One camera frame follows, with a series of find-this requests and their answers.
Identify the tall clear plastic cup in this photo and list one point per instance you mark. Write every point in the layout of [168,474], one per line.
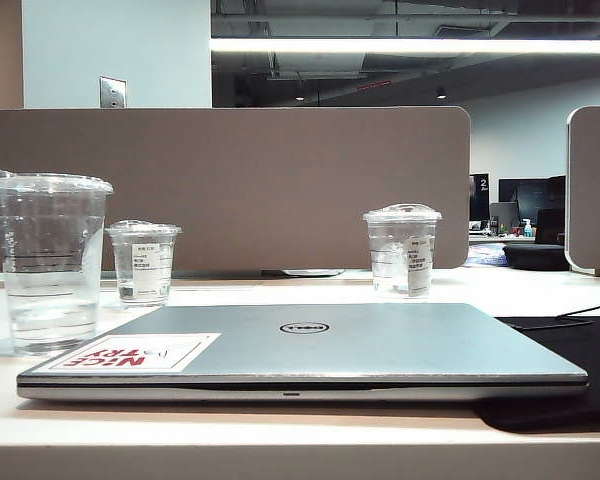
[50,260]

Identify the medium clear labelled plastic cup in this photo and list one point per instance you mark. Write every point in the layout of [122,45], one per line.
[400,250]

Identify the silver Dell laptop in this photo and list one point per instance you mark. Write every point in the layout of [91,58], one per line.
[360,345]

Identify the small clear labelled plastic cup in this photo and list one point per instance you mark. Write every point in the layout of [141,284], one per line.
[145,260]

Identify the grey flat stand base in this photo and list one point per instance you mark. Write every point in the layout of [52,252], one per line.
[315,272]

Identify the wide brown desk partition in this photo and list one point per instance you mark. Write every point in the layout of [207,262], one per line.
[230,160]

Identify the black sign with numeral two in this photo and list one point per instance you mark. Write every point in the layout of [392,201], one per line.
[479,195]

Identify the white red Nice Try sticker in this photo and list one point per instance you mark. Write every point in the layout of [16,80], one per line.
[140,352]

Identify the white ceiling light strip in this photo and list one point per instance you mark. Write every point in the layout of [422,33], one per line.
[405,45]

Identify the blue sanitizer bottle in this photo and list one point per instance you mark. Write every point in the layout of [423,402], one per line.
[528,229]

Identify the black computer monitor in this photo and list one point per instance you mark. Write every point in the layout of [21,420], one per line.
[527,195]

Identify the black round cushion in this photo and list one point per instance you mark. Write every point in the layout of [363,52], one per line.
[532,255]

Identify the black office chair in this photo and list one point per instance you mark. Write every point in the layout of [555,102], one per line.
[551,222]

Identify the black flat device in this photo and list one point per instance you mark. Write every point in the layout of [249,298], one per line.
[550,323]

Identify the white-edged brown desk partition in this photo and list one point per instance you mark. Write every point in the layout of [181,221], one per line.
[597,190]

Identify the black mouse pad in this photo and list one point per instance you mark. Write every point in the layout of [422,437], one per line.
[575,380]

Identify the metal wall switch plate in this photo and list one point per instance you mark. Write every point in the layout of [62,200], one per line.
[113,92]

